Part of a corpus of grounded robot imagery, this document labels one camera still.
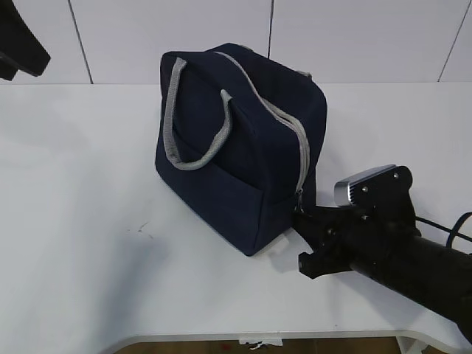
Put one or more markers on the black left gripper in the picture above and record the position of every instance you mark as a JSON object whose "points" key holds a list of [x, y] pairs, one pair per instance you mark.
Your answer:
{"points": [[20, 49]]}

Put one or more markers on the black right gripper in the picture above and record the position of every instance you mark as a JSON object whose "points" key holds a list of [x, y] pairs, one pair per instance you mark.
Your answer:
{"points": [[345, 238]]}

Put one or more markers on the navy blue lunch bag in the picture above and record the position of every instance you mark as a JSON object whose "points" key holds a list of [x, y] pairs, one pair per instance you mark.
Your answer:
{"points": [[240, 136]]}

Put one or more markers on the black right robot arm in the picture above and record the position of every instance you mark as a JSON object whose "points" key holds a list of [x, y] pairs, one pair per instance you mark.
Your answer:
{"points": [[435, 276]]}

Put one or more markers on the white tape scrap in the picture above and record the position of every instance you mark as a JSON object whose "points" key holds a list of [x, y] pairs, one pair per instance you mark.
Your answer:
{"points": [[260, 341]]}

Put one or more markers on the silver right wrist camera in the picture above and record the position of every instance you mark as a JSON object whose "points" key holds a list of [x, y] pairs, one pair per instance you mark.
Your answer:
{"points": [[344, 189]]}

